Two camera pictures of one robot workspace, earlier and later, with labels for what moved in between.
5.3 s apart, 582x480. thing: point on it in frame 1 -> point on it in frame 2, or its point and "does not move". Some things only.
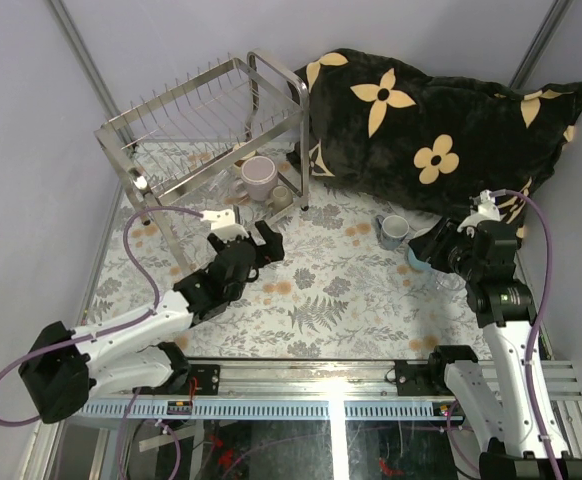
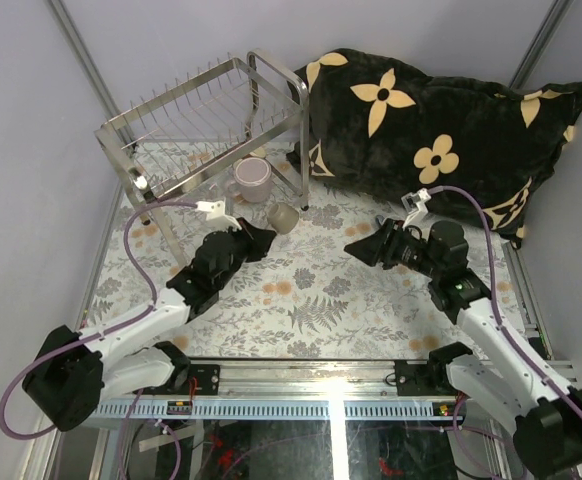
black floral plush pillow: (377, 122) does not move
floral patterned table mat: (347, 288) does not move
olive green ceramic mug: (282, 198) -> (282, 217)
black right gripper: (434, 243) -> (386, 240)
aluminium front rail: (305, 390) does not move
